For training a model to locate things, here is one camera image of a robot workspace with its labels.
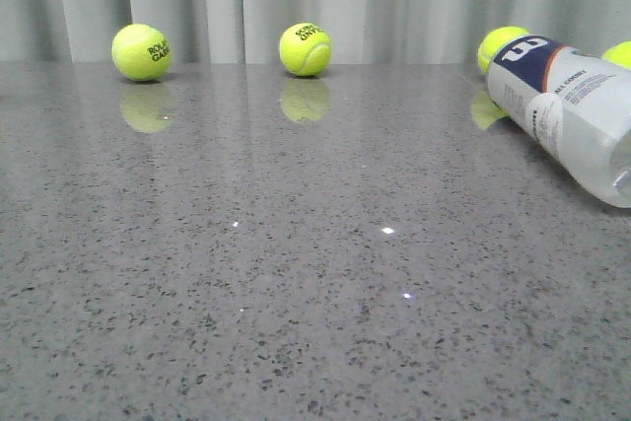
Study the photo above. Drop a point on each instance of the yellow tennis ball centre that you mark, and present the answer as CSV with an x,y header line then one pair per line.
x,y
304,49

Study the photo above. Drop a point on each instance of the yellow tennis ball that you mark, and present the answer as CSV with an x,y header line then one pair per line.
x,y
619,54
493,42
304,49
141,53

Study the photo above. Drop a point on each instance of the yellow tennis ball far left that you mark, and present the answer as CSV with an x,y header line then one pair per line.
x,y
141,53

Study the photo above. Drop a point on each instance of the white Wilson tennis ball can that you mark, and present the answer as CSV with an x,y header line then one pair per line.
x,y
575,106

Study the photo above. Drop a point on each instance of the yellow tennis ball far right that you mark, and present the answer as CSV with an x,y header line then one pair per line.
x,y
619,54

